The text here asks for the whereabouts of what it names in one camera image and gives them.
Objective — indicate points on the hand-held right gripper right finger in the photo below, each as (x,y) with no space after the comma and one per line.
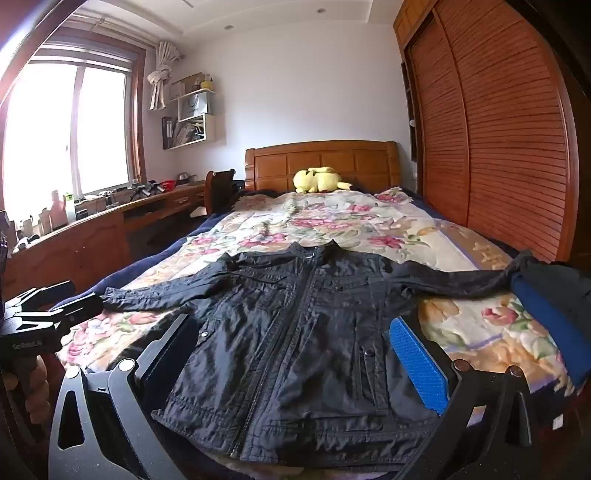
(415,360)

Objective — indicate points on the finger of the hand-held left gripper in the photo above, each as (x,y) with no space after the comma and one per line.
(69,310)
(46,293)

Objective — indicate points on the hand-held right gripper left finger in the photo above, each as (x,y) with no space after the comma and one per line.
(173,355)

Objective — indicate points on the black jacket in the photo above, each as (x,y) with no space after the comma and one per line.
(300,332)

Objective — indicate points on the person's left hand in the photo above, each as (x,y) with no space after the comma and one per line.
(36,387)

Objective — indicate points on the wooden desk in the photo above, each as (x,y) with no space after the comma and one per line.
(69,244)

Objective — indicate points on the green-capped bottle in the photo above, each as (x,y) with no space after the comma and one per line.
(70,207)

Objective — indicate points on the black device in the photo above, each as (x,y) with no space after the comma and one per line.
(145,190)

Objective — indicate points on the blue folded cloth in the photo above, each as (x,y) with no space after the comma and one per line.
(554,323)

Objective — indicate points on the red basket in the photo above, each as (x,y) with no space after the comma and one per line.
(168,186)

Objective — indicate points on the floral blanket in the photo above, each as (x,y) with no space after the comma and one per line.
(323,221)

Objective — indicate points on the dark folded cloth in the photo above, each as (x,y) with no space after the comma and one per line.
(563,277)

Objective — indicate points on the wood-framed window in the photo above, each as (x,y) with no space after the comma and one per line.
(101,129)

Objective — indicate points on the wooden chair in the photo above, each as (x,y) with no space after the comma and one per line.
(221,189)

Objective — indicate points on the metal pot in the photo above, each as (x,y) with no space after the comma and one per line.
(187,178)

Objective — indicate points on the black binders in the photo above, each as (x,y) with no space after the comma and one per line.
(167,133)

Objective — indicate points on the yellow plush toy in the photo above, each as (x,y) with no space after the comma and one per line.
(318,181)

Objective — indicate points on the stack of papers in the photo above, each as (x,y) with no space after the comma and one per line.
(189,134)

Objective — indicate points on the wooden bed headboard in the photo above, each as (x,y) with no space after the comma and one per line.
(277,166)

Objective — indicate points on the white paper bag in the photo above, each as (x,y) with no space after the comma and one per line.
(194,107)

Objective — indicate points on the wooden slatted wardrobe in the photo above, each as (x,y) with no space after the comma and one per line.
(508,138)

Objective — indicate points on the tied cream curtain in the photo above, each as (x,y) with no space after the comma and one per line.
(159,78)

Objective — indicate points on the white wall shelf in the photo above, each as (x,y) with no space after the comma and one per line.
(210,124)

